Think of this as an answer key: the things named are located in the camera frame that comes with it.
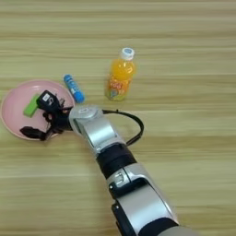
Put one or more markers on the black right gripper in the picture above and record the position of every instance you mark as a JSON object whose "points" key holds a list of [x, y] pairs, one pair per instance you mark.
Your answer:
{"points": [[58, 121]]}

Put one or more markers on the pink round plate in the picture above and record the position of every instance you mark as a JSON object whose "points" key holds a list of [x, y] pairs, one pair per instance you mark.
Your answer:
{"points": [[15, 101]]}

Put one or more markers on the orange juice bottle white cap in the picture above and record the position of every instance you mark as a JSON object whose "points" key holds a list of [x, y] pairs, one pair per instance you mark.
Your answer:
{"points": [[120, 78]]}

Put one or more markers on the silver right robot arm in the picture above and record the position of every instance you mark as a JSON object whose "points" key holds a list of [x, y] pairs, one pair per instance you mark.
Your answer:
{"points": [[123, 166]]}

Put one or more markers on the green rectangular eraser block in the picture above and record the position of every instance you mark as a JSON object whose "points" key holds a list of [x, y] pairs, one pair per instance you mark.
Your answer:
{"points": [[30, 108]]}

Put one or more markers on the small black box white label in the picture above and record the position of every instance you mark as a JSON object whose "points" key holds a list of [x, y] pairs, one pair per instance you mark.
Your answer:
{"points": [[47, 100]]}

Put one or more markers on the blue glue stick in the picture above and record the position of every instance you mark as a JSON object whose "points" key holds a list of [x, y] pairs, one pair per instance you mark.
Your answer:
{"points": [[73, 89]]}

